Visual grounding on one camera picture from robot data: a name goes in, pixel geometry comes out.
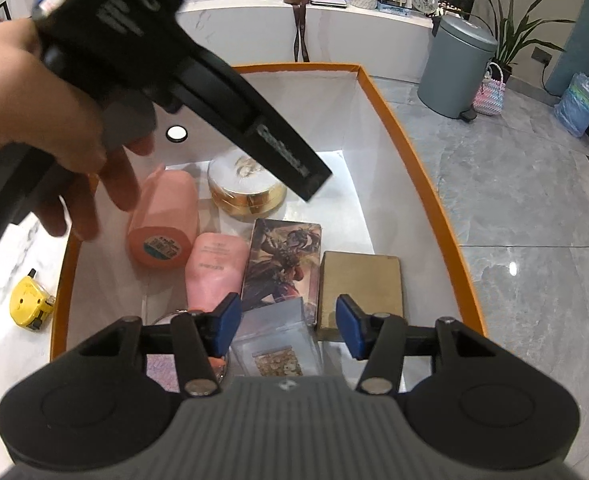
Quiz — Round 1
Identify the pastel woven basket bag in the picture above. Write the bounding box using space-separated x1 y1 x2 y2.
473 62 509 118

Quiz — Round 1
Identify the orange storage box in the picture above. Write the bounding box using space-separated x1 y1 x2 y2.
49 62 489 393

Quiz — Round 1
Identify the illustrated card box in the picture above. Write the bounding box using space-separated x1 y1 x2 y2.
241 218 322 313

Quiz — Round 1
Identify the long-leaf potted plant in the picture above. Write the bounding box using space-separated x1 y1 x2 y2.
469 0 575 83

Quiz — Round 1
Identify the blue water jug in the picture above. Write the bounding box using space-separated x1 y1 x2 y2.
553 72 589 138

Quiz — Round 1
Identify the gold round tin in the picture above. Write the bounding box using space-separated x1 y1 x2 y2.
207 150 288 223

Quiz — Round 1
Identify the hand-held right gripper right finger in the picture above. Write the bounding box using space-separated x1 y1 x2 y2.
335 294 502 396

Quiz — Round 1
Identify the small pink pump bottle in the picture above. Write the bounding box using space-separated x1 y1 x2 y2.
184 231 251 321

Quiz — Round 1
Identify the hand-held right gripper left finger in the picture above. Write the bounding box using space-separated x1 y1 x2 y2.
69 291 244 397

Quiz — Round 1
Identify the clear plastic box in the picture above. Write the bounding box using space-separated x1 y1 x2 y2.
229 297 322 378

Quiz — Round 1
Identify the brown gold box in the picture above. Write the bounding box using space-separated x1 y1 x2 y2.
315 251 404 343

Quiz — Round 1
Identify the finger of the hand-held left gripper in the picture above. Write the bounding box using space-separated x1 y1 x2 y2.
173 46 334 204

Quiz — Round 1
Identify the large pink bottle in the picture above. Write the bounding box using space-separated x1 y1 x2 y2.
127 164 200 268

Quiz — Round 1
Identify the person's left hand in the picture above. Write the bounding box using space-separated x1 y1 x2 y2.
0 19 156 242

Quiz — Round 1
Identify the yellow tape measure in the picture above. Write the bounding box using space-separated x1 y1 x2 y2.
12 269 58 332

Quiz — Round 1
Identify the white marble counter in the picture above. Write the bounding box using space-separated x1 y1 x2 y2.
174 0 440 81

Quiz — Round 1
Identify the grey pedal trash bin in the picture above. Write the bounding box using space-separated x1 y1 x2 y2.
417 14 499 122

